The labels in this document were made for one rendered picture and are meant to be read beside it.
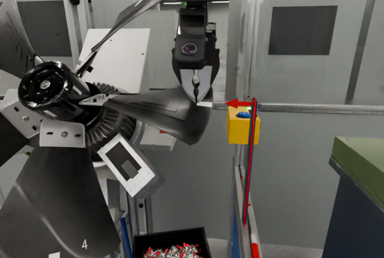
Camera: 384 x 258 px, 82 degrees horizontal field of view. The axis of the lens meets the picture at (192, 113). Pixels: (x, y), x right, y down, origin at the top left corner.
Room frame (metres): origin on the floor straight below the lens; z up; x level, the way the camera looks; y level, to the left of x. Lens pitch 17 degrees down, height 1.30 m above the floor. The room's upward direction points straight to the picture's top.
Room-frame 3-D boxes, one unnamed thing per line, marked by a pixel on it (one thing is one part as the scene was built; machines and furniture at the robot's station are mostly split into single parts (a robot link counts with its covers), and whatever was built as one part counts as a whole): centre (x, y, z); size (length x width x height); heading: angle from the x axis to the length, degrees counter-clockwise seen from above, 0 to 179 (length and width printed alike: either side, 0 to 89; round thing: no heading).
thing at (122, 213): (0.74, 0.32, 0.56); 0.19 x 0.04 x 0.04; 173
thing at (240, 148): (0.75, -0.18, 0.92); 0.03 x 0.03 x 0.12; 83
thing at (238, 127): (0.75, -0.18, 1.02); 0.16 x 0.10 x 0.11; 173
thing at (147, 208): (1.06, 0.26, 0.42); 0.04 x 0.04 x 0.83; 83
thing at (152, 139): (1.06, 0.26, 0.85); 0.36 x 0.24 x 0.03; 83
